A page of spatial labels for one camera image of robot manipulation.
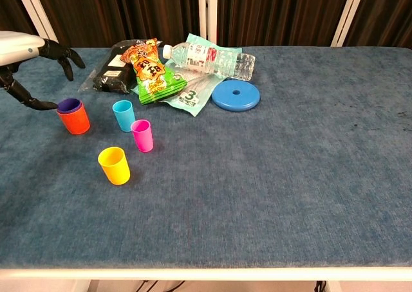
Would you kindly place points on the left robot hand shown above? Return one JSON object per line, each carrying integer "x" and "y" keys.
{"x": 19, "y": 46}

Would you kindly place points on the purple plastic cup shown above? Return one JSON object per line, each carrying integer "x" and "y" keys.
{"x": 69, "y": 105}

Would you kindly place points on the light blue plastic cup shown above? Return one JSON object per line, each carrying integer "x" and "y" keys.
{"x": 125, "y": 118}

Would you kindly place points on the yellow plastic cup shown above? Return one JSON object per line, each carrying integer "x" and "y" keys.
{"x": 115, "y": 169}

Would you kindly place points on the dark brown curtain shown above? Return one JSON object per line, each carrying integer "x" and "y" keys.
{"x": 128, "y": 12}
{"x": 13, "y": 9}
{"x": 386, "y": 15}
{"x": 277, "y": 12}

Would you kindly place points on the black item in clear bag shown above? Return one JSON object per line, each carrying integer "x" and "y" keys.
{"x": 109, "y": 71}

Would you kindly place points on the orange plastic cup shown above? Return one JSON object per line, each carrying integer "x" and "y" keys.
{"x": 75, "y": 123}

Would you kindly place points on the orange green snack bag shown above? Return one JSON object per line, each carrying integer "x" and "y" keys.
{"x": 151, "y": 76}

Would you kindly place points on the pink plastic cup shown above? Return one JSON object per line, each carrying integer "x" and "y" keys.
{"x": 143, "y": 137}

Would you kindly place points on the teal utensil package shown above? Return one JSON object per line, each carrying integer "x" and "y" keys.
{"x": 190, "y": 96}

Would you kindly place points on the clear plastic water bottle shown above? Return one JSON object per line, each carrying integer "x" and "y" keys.
{"x": 219, "y": 60}

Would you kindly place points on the blue round disc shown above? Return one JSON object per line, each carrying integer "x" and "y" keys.
{"x": 236, "y": 100}

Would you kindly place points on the blue table cloth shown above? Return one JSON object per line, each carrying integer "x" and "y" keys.
{"x": 257, "y": 176}

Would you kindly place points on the white frame post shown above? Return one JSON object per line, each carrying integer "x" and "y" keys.
{"x": 35, "y": 12}
{"x": 349, "y": 15}
{"x": 207, "y": 12}

